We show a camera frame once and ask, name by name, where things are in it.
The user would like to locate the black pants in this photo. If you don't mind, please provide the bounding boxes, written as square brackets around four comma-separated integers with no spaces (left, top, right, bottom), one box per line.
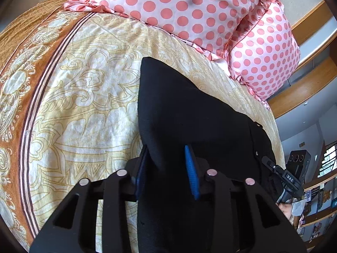
[136,57,280,253]

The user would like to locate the wooden door frame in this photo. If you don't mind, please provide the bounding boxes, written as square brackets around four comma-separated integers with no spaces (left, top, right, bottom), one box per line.
[267,0,337,118]

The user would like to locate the pink polka dot pillow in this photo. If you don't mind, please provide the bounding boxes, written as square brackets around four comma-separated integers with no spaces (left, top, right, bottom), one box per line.
[211,0,301,109]
[64,0,280,64]

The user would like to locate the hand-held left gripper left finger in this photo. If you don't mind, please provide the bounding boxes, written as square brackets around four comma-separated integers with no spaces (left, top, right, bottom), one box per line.
[29,145,148,253]

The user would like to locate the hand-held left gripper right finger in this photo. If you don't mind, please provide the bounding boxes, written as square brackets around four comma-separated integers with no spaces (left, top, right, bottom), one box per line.
[184,145,307,253]

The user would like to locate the yellow patterned bedspread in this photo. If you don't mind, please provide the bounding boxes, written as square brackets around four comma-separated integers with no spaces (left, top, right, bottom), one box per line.
[0,0,286,253]

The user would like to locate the barred window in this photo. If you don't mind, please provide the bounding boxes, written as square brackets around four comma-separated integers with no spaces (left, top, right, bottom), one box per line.
[317,142,337,178]

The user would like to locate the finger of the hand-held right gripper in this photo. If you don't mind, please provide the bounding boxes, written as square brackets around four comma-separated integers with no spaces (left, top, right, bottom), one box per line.
[261,156,286,176]

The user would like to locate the wooden shelf with ornaments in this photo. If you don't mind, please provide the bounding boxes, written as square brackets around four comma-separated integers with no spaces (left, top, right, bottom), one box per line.
[296,171,337,244]

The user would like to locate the person's right hand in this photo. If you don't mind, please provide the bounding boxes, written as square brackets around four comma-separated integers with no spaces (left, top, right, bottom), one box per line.
[278,202,293,219]

